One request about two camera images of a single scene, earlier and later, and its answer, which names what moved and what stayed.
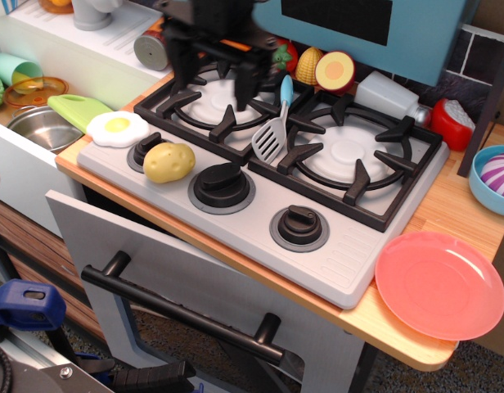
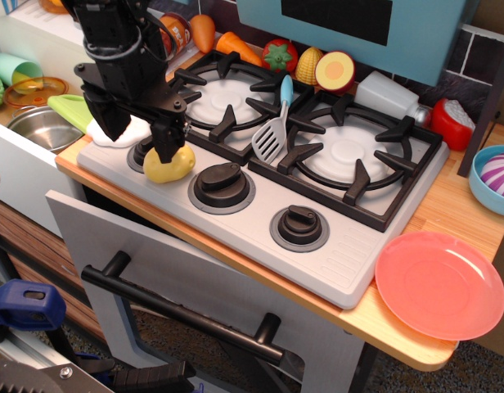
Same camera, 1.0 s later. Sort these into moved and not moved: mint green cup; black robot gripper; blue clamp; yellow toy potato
Moved: black robot gripper
Not moved: mint green cup; blue clamp; yellow toy potato
